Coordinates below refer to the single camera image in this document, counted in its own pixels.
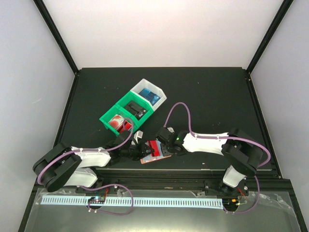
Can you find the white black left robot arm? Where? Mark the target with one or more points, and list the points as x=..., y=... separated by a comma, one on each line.
x=67, y=165

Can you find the middle green plastic bin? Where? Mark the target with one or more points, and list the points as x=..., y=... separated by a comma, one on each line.
x=130, y=96

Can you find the black vip card stack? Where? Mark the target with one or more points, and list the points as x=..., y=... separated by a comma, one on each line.
x=136, y=110

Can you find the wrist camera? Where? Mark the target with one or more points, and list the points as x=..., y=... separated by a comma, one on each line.
x=170, y=129
x=138, y=135

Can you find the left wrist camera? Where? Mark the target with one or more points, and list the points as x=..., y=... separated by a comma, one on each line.
x=138, y=135

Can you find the green plastic bin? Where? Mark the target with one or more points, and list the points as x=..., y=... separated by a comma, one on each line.
x=121, y=111
x=130, y=96

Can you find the black frame post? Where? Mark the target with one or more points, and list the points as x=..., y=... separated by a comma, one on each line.
x=279, y=16
x=56, y=34

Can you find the right controller board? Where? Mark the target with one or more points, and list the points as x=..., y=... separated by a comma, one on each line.
x=229, y=202

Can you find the red white card stack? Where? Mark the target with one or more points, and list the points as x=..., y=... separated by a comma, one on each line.
x=117, y=124

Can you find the black frame post left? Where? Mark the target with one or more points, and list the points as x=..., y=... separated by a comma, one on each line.
x=56, y=34

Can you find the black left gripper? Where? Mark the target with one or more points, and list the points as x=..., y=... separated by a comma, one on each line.
x=142, y=152

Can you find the tan leather card holder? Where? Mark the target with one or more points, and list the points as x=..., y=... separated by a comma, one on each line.
x=148, y=158

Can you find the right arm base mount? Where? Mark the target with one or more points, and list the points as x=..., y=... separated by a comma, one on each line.
x=216, y=187

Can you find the left controller board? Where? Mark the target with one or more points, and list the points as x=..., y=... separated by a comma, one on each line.
x=96, y=200

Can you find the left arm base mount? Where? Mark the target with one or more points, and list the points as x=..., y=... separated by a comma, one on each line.
x=99, y=183

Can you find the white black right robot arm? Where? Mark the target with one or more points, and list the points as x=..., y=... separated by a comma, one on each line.
x=243, y=154

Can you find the blue card stack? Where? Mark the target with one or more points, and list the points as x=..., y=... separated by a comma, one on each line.
x=149, y=96

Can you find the black frame post right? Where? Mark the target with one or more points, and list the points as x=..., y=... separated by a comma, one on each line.
x=279, y=16

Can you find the white slotted cable duct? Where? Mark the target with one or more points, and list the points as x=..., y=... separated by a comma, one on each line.
x=136, y=202

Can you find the controller board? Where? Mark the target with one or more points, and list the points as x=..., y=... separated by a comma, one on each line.
x=229, y=202
x=96, y=200

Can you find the white plastic bin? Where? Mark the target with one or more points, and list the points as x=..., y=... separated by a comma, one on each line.
x=143, y=83

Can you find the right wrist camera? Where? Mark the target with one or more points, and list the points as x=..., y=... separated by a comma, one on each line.
x=170, y=129

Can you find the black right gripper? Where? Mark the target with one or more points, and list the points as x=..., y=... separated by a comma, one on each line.
x=165, y=152

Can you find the left green plastic bin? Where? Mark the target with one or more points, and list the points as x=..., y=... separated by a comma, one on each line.
x=121, y=111

